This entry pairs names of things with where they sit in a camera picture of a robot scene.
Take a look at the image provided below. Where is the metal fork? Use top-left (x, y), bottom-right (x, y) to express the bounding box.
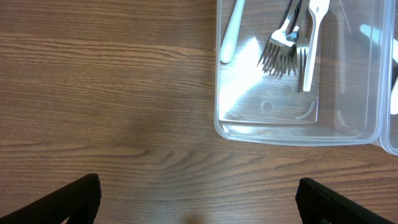
top-left (294, 0), bottom-right (310, 91)
top-left (257, 0), bottom-right (300, 76)

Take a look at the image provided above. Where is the white plastic fork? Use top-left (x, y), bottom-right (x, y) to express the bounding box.
top-left (220, 0), bottom-right (245, 63)
top-left (303, 0), bottom-right (330, 92)

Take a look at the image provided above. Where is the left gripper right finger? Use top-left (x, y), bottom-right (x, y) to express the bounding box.
top-left (295, 177), bottom-right (393, 224)

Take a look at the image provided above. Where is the right clear plastic container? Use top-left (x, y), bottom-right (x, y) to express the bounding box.
top-left (361, 0), bottom-right (397, 156)

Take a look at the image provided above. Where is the white plastic knife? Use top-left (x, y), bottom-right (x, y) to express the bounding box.
top-left (390, 78), bottom-right (398, 115)

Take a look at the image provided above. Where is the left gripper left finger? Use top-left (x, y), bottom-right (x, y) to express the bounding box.
top-left (1, 173), bottom-right (101, 224)

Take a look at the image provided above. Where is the clear plastic container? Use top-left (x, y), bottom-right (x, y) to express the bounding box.
top-left (361, 0), bottom-right (397, 156)
top-left (214, 1), bottom-right (385, 146)

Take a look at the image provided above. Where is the left clear plastic container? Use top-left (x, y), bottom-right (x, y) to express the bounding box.
top-left (214, 1), bottom-right (385, 146)

